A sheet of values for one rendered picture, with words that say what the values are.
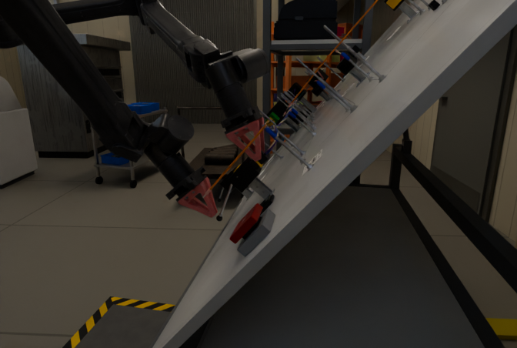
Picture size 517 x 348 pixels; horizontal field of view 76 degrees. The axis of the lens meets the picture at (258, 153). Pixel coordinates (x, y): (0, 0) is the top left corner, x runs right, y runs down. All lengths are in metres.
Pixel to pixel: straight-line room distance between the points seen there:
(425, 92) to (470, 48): 0.06
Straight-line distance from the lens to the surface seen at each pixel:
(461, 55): 0.40
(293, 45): 1.61
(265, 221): 0.47
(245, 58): 0.69
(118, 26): 9.45
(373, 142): 0.39
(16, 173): 4.96
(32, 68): 6.01
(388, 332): 0.81
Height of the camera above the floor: 1.32
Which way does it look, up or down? 14 degrees down
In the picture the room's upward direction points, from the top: straight up
